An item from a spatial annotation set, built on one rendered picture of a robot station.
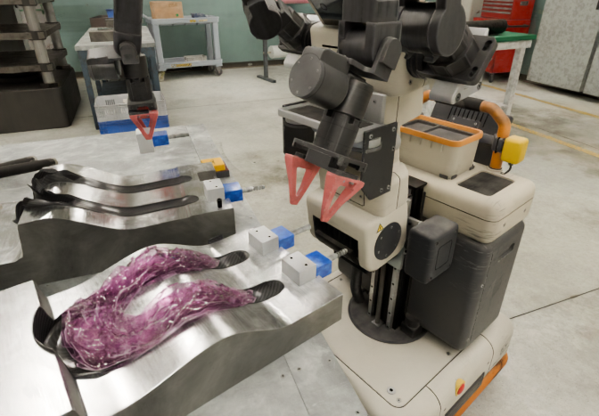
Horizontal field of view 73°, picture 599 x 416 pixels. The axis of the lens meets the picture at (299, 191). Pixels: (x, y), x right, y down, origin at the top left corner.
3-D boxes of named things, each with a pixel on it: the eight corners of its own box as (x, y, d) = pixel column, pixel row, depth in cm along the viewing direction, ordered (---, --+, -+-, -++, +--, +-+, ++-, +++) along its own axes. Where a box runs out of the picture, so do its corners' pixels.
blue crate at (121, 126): (168, 125, 420) (164, 104, 410) (171, 137, 386) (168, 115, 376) (103, 132, 401) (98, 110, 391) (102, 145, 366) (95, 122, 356)
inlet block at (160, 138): (189, 140, 113) (186, 121, 111) (192, 146, 109) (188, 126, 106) (140, 148, 109) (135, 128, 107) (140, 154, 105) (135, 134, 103)
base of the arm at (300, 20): (326, 25, 99) (295, 21, 107) (307, 4, 93) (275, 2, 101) (310, 56, 99) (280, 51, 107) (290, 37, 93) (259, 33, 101)
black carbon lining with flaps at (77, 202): (191, 182, 99) (186, 144, 94) (201, 212, 85) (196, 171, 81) (27, 207, 88) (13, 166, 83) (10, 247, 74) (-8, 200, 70)
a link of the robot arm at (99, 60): (134, 44, 88) (133, 20, 93) (77, 47, 86) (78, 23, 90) (145, 86, 98) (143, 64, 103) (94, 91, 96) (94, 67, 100)
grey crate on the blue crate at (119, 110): (164, 105, 410) (162, 90, 404) (168, 116, 376) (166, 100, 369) (99, 111, 391) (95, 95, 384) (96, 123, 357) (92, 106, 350)
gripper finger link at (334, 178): (319, 225, 55) (343, 160, 54) (285, 207, 60) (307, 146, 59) (348, 229, 60) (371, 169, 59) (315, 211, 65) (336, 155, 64)
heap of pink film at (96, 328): (211, 253, 74) (207, 216, 71) (266, 306, 62) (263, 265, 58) (53, 316, 60) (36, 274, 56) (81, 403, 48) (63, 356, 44)
